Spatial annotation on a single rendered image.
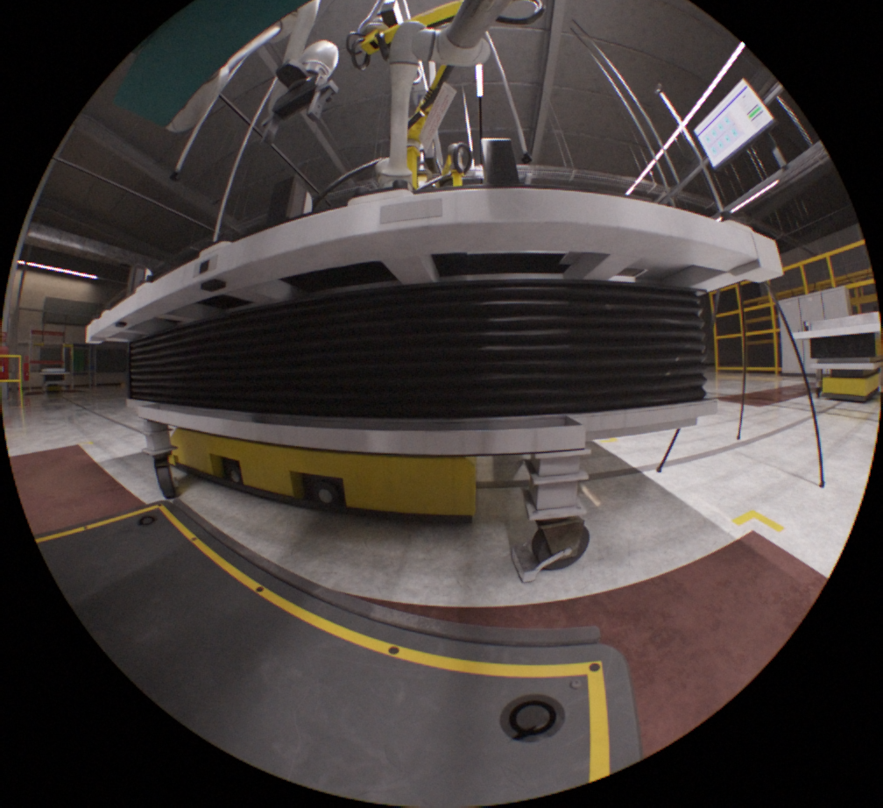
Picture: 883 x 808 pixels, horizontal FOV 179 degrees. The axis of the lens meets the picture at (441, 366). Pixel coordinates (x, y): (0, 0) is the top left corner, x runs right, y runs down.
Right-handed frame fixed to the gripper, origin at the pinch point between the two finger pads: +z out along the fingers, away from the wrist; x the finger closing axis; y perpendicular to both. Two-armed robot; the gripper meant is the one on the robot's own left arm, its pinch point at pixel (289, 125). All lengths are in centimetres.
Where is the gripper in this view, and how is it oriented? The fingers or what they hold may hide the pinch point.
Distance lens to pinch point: 69.2
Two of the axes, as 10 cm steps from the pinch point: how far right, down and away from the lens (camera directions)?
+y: 2.8, -0.1, 9.6
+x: -9.6, 0.3, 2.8
